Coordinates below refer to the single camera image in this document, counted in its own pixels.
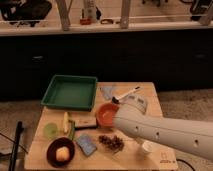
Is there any orange bowl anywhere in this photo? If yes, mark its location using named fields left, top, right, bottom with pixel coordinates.
left=96, top=103, right=119, bottom=127

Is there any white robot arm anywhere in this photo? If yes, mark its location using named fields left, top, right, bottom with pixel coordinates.
left=113, top=94, right=213, bottom=161

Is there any blue sponge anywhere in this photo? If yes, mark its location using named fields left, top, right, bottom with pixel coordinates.
left=76, top=134, right=97, bottom=156

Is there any translucent plastic cup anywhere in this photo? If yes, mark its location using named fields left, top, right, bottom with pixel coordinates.
left=140, top=141, right=154, bottom=155

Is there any green plastic tray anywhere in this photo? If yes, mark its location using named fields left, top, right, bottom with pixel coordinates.
left=41, top=75, right=97, bottom=111

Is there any black office chair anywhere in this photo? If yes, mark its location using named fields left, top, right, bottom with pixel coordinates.
left=0, top=0, right=52, bottom=27

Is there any black pole stand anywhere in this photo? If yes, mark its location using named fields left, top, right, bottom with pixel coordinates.
left=8, top=121, right=24, bottom=171

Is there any wooden block brush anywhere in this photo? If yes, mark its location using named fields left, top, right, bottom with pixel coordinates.
left=75, top=117, right=97, bottom=130

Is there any dark brown plate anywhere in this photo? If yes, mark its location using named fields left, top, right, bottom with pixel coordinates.
left=46, top=137, right=75, bottom=167

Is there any small green lid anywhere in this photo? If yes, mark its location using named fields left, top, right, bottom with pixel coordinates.
left=43, top=123, right=58, bottom=139

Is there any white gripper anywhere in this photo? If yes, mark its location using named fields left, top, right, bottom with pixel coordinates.
left=124, top=94, right=148, bottom=114

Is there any green peeler handle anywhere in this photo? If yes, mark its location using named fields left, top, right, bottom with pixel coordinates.
left=68, top=121, right=75, bottom=140

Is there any yellow banana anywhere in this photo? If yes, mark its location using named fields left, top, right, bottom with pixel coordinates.
left=63, top=112, right=69, bottom=134

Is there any yellow apple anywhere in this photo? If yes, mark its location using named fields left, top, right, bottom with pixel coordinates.
left=56, top=146, right=70, bottom=162

